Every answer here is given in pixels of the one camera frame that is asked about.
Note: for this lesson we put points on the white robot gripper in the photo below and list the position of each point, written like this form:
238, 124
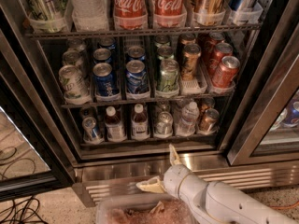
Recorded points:
174, 180

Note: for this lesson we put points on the brown tea bottle white cap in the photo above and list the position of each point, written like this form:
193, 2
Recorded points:
140, 123

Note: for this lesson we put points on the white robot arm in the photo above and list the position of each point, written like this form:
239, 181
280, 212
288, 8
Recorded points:
211, 202

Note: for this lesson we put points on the clear water bottle bottom shelf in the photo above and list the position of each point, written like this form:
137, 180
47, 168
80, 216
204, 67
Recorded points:
189, 115

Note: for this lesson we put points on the clear water bottle shelf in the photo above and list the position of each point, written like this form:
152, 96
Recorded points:
89, 15
189, 115

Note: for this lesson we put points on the brown tea bottle left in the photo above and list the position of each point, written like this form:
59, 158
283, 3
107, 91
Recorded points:
114, 124

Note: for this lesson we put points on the copper can bottom shelf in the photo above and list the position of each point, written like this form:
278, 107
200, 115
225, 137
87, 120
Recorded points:
208, 122

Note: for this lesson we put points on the steel fridge base grille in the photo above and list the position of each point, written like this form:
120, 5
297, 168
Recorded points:
95, 183

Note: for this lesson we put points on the blue silver can bottom shelf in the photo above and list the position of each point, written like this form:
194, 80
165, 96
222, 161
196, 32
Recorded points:
92, 131

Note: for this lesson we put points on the closed right fridge door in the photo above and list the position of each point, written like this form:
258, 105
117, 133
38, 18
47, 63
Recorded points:
256, 143

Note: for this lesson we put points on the open glass fridge door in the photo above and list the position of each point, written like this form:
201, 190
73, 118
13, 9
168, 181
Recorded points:
28, 163

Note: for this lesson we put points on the clear water bottle top shelf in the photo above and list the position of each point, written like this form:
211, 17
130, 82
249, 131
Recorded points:
89, 15

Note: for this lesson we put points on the green tall can top shelf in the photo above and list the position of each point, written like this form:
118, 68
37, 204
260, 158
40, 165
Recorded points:
47, 10

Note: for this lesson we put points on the clear plastic bin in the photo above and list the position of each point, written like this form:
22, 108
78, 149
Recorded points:
143, 209

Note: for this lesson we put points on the blue Pepsi can front right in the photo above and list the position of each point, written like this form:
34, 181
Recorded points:
136, 77

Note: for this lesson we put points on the blue pepsi can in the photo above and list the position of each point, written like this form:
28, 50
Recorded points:
105, 79
136, 77

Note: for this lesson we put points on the red Coke can front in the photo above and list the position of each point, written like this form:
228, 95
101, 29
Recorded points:
225, 72

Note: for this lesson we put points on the red coke can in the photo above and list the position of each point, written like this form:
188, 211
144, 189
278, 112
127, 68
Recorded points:
220, 50
225, 72

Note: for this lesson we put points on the blue Pepsi can front left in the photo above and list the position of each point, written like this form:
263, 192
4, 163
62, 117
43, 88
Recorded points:
105, 79

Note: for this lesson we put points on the gold black can front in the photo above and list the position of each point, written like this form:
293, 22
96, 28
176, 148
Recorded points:
191, 53

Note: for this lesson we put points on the white green can front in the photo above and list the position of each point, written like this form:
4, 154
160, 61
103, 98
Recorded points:
76, 90

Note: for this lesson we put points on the blue Pepsi can second row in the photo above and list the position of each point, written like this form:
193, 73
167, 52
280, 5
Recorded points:
102, 56

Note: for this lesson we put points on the red Coke can middle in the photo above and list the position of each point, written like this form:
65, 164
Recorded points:
220, 50

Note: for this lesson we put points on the blue can behind right door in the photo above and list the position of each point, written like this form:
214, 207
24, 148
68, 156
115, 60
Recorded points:
292, 118

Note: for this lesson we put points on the large Coca-Cola can right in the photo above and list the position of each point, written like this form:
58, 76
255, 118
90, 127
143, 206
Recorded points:
168, 7

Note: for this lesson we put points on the large coca-cola can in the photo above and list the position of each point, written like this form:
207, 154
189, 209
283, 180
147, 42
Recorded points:
168, 7
129, 8

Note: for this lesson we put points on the large Coca-Cola can left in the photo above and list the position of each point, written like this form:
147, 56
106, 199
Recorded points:
129, 8

